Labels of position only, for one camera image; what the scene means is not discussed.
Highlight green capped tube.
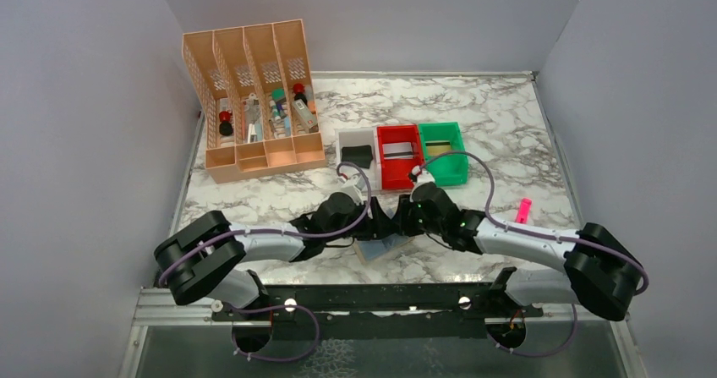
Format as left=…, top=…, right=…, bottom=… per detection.
left=268, top=88, right=292, bottom=138

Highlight gold card in green bin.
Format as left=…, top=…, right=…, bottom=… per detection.
left=425, top=140, right=452, bottom=157

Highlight black metal base rail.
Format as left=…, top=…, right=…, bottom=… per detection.
left=211, top=281, right=543, bottom=341

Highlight peach desk file organizer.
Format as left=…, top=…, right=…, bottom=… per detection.
left=182, top=19, right=327, bottom=184

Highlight beige card holder wallet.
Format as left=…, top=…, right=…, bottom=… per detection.
left=353, top=234, right=414, bottom=264

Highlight red capped black bottle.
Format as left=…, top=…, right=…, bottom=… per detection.
left=218, top=110, right=233, bottom=137

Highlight red plastic bin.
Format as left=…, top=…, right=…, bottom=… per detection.
left=376, top=124, right=424, bottom=190

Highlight red black small bottle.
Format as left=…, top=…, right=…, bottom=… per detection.
left=292, top=83, right=308, bottom=104

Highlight white plastic bin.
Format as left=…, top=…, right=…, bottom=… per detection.
left=335, top=126, right=382, bottom=192

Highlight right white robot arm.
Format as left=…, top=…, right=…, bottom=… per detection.
left=393, top=183, right=647, bottom=321

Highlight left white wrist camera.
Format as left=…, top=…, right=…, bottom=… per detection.
left=338, top=173, right=367, bottom=203

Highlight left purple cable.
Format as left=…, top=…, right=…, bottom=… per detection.
left=157, top=161, right=375, bottom=363

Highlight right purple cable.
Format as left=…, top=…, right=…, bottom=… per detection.
left=408, top=150, right=651, bottom=359

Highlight white box in organizer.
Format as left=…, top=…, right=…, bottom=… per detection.
left=292, top=99, right=318, bottom=133

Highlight silver items in organizer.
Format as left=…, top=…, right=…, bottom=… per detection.
left=243, top=93, right=264, bottom=144

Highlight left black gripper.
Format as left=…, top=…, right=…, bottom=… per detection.
left=324, top=196, right=399, bottom=243

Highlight green plastic bin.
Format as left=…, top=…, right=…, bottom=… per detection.
left=418, top=121, right=469, bottom=189

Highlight black cards in white bin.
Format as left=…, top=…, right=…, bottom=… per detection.
left=340, top=145, right=374, bottom=169

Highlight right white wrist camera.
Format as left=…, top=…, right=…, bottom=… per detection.
left=408, top=166, right=435, bottom=187

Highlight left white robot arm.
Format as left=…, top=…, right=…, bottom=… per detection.
left=153, top=192, right=394, bottom=320

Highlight silver card in red bin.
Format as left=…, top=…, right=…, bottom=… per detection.
left=382, top=142, right=414, bottom=160

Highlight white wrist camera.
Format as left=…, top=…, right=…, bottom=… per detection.
left=408, top=166, right=435, bottom=187
left=338, top=173, right=367, bottom=203

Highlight pink marker pen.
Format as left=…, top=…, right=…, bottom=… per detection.
left=515, top=198, right=533, bottom=224

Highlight purple cable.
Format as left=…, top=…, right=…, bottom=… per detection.
left=157, top=161, right=375, bottom=363
left=408, top=150, right=651, bottom=359

